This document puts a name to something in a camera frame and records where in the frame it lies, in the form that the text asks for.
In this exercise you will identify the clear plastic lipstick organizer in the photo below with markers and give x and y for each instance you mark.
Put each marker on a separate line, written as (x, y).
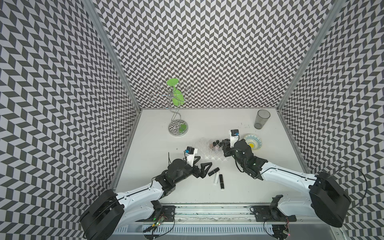
(205, 153)

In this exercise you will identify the wire jewelry tree green leaves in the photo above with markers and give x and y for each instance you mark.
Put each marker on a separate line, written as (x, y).
(174, 100)

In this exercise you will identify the grey translucent cup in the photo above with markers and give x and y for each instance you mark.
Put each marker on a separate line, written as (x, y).
(261, 119)

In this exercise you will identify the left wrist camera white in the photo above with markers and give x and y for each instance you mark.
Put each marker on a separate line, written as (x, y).
(190, 153)

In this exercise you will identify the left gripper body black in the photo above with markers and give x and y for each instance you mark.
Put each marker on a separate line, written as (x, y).
(195, 172)

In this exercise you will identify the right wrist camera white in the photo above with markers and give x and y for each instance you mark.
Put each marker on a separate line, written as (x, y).
(234, 137)

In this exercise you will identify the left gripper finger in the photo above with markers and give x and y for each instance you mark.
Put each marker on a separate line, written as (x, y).
(205, 167)
(196, 159)

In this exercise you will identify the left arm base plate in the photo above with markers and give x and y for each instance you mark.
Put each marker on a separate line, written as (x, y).
(166, 211)

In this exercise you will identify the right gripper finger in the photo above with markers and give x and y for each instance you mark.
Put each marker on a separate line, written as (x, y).
(226, 144)
(228, 153)

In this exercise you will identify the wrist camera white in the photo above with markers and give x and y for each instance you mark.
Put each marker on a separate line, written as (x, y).
(234, 137)
(190, 153)

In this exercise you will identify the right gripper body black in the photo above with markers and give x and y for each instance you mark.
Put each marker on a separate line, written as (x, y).
(234, 154)

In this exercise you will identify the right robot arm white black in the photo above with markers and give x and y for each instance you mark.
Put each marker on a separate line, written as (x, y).
(319, 195)

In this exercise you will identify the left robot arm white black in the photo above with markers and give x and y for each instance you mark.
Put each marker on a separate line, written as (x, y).
(113, 210)

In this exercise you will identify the aluminium front rail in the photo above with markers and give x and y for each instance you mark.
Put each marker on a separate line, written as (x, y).
(221, 213)

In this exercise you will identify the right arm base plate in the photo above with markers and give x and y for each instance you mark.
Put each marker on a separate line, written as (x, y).
(266, 214)

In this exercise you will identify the black lipstick gold band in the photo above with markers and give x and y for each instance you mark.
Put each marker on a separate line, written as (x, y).
(221, 180)

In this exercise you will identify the patterned small bowl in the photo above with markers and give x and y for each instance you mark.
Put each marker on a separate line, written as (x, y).
(254, 141)

